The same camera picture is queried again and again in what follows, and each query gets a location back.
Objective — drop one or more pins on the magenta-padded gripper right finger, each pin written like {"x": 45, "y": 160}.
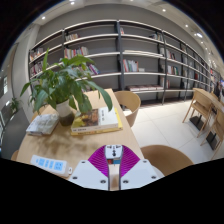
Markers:
{"x": 140, "y": 173}

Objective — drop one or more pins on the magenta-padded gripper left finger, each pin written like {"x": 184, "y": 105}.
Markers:
{"x": 86, "y": 173}

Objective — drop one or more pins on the small white charger block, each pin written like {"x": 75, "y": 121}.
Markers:
{"x": 113, "y": 151}

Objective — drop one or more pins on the white power strip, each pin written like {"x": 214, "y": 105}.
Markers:
{"x": 50, "y": 164}

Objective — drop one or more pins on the white grey book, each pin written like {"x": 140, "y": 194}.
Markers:
{"x": 41, "y": 124}

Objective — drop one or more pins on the group of wooden chairs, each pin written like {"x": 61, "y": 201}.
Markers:
{"x": 196, "y": 108}

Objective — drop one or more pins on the green potted plant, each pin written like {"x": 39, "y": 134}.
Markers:
{"x": 61, "y": 83}

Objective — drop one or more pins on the small green floor plant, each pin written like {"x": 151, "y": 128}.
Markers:
{"x": 14, "y": 105}

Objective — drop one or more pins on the grey shelf unit with books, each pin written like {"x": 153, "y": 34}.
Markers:
{"x": 100, "y": 36}

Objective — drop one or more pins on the group of ceiling lights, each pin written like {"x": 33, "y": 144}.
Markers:
{"x": 199, "y": 34}

